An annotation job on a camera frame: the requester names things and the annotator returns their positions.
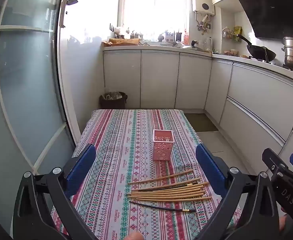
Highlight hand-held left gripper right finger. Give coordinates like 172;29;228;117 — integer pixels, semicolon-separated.
196;144;280;240

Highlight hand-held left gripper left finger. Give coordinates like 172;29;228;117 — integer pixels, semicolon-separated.
13;144;97;240

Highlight group of wooden chopsticks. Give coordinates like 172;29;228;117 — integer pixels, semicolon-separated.
127;169;212;203

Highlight pink perforated utensil basket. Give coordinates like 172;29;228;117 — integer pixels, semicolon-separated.
153;129;174;161

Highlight striped patterned tablecloth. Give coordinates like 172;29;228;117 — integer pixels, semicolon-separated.
51;109;242;240

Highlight black chopstick gold band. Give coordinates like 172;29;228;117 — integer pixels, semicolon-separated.
136;201;196;212
139;184;193;191

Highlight dark brown trash bin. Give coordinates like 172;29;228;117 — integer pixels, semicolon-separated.
100;92;128;110

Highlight person's leg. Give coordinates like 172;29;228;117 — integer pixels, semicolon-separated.
123;231;143;240

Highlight gas stove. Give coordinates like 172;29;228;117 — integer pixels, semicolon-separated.
259;57;293;76

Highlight white lower kitchen cabinets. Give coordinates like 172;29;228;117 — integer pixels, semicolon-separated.
103;49;293;180

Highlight frosted glass sliding door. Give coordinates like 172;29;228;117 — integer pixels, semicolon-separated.
0;0;81;205

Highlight black wok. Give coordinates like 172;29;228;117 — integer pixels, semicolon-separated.
236;34;277;62

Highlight orange cloth bundle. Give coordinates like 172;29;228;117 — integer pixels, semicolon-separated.
102;38;140;47

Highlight yellow hanging snack bags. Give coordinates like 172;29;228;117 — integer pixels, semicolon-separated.
233;26;243;42

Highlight black range hood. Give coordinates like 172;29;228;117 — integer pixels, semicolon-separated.
233;0;293;40

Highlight kitchen window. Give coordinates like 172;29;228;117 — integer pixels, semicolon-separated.
119;0;189;42

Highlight metal door handle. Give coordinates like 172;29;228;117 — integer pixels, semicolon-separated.
59;0;78;28

